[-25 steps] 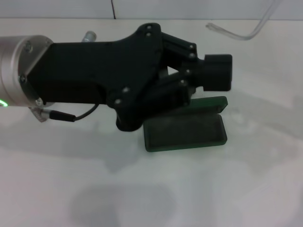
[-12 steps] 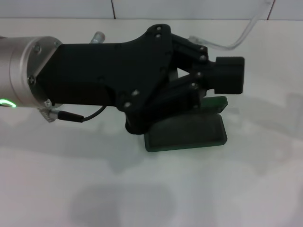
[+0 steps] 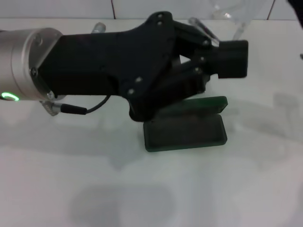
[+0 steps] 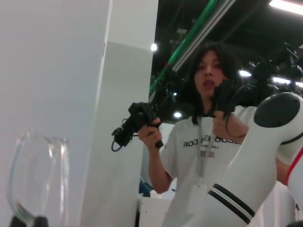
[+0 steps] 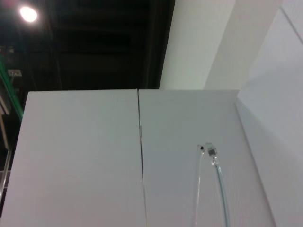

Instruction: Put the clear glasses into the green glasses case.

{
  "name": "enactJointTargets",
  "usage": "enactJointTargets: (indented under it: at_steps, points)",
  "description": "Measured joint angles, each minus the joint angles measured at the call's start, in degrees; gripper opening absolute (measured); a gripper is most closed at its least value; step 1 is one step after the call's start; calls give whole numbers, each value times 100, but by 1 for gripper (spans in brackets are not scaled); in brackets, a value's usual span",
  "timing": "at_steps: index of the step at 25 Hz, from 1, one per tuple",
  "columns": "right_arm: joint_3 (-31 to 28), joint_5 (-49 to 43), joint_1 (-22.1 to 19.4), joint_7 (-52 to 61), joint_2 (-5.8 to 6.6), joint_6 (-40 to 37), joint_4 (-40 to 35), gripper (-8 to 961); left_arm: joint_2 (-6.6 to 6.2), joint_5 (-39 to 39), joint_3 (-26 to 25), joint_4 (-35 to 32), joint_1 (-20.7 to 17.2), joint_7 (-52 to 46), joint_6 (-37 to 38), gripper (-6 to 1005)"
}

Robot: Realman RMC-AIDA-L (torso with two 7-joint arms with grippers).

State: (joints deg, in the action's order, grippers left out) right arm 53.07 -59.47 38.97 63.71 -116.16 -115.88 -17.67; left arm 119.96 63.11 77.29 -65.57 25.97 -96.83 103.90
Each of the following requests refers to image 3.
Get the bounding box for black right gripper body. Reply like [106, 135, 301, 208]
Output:
[287, 0, 303, 30]

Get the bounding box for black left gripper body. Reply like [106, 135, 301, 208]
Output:
[37, 11, 176, 122]

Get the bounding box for clear plastic glasses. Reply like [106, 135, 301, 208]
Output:
[188, 0, 261, 45]

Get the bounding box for green glasses case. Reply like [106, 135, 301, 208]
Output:
[143, 96, 228, 153]

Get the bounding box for silver cable plug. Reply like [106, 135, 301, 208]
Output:
[91, 22, 107, 33]

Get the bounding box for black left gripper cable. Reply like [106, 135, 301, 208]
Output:
[39, 94, 112, 116]

